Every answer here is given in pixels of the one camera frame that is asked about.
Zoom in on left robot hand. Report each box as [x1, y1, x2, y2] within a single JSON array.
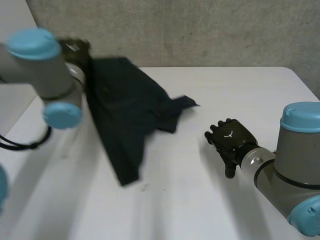
[[57, 37, 93, 76]]

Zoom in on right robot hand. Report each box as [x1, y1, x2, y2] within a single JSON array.
[[204, 118, 259, 179]]

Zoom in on dark blue shorts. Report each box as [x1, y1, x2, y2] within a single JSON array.
[[83, 57, 201, 187]]

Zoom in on black cable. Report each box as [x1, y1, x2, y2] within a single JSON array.
[[0, 126, 54, 151]]

